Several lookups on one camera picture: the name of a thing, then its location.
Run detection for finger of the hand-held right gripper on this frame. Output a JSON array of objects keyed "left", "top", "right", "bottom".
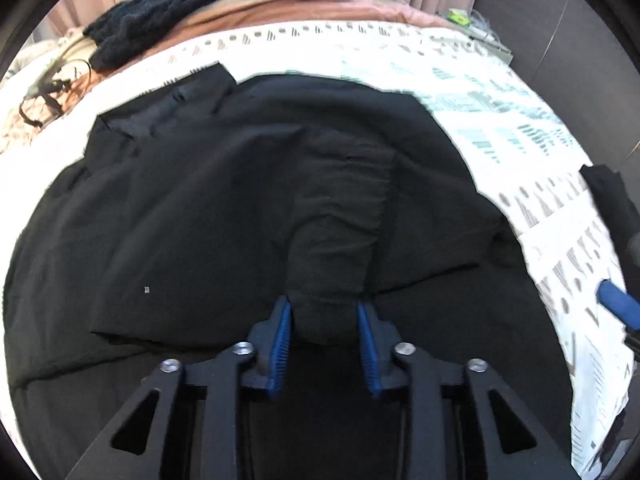
[{"left": 597, "top": 280, "right": 640, "bottom": 333}]

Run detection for white power strip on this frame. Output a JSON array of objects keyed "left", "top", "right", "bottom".
[{"left": 467, "top": 22, "right": 513, "bottom": 61}]

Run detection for large black garment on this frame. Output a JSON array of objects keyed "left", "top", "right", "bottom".
[{"left": 2, "top": 62, "right": 576, "bottom": 480}]

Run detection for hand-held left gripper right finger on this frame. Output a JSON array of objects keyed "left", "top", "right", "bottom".
[{"left": 355, "top": 299, "right": 583, "bottom": 480}]

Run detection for black knit sweater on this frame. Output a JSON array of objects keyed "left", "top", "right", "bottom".
[{"left": 82, "top": 0, "right": 266, "bottom": 72}]

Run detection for black glasses with cord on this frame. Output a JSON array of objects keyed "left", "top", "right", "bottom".
[{"left": 20, "top": 57, "right": 93, "bottom": 128}]

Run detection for brown bed sheet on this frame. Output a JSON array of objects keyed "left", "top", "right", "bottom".
[{"left": 145, "top": 0, "right": 453, "bottom": 63}]

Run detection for dark cloth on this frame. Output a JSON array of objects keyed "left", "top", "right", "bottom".
[{"left": 580, "top": 162, "right": 635, "bottom": 271}]

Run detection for cream floral bedding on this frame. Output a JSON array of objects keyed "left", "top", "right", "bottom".
[{"left": 0, "top": 35, "right": 98, "bottom": 161}]

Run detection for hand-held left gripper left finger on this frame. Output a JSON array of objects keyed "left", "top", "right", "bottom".
[{"left": 65, "top": 295, "right": 293, "bottom": 480}]

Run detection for white geometric patterned blanket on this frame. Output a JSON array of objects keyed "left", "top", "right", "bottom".
[{"left": 0, "top": 20, "right": 636, "bottom": 476}]

